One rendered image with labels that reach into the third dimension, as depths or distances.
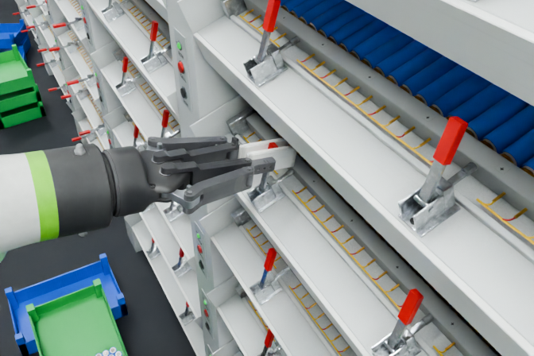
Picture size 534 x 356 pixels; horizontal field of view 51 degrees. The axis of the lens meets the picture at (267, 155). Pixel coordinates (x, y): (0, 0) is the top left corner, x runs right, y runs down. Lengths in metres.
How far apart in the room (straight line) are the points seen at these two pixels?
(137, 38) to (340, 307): 0.75
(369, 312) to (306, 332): 0.22
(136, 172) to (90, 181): 0.05
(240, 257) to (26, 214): 0.45
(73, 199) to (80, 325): 1.15
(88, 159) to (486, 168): 0.37
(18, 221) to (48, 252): 1.46
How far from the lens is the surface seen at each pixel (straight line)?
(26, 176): 0.58
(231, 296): 1.12
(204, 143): 0.69
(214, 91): 0.82
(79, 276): 1.89
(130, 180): 0.60
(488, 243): 0.45
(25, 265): 2.01
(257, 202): 0.73
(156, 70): 1.07
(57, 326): 1.72
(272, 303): 0.87
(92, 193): 0.58
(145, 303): 1.79
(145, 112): 1.30
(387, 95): 0.53
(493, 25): 0.34
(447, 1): 0.36
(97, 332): 1.69
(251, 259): 0.92
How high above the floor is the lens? 1.37
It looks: 37 degrees down
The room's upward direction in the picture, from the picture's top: straight up
